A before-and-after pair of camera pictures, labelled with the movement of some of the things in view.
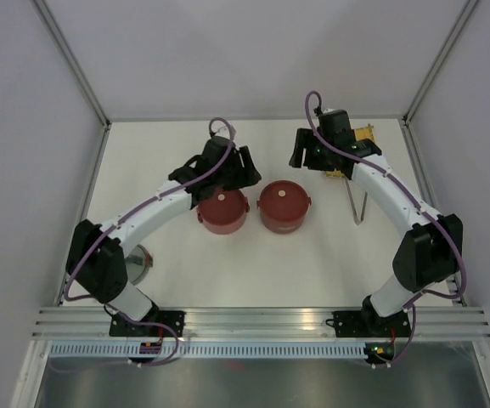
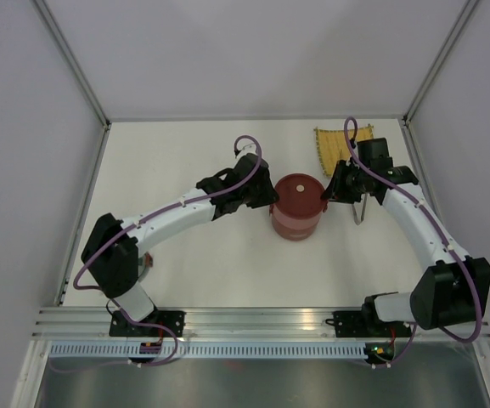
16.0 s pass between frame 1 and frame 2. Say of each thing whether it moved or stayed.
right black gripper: moved
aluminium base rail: stayed
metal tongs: stayed
